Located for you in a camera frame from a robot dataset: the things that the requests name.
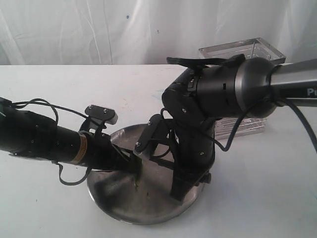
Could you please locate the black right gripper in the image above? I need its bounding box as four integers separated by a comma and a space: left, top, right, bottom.
170, 162, 211, 201

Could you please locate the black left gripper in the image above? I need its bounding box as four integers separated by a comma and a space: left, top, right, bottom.
81, 132, 132, 171

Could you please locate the green pepper with stem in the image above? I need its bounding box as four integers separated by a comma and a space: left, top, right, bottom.
133, 161, 142, 192

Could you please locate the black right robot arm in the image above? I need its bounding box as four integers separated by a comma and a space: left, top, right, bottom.
162, 54, 317, 201

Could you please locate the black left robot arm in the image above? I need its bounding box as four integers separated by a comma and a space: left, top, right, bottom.
0, 104, 131, 171

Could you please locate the round steel plate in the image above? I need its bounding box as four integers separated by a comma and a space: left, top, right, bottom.
87, 123, 204, 219

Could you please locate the white backdrop curtain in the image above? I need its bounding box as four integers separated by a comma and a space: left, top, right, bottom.
0, 0, 317, 65

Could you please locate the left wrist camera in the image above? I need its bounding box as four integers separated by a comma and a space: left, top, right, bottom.
80, 105, 118, 136

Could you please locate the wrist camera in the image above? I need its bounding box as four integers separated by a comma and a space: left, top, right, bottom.
80, 105, 118, 136
133, 114, 179, 159

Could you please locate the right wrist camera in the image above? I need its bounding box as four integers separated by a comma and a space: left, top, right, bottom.
133, 114, 179, 159

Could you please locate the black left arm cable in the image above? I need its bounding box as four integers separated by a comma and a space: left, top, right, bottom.
0, 98, 92, 186

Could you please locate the wire metal utensil holder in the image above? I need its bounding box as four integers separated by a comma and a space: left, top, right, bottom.
199, 38, 286, 140

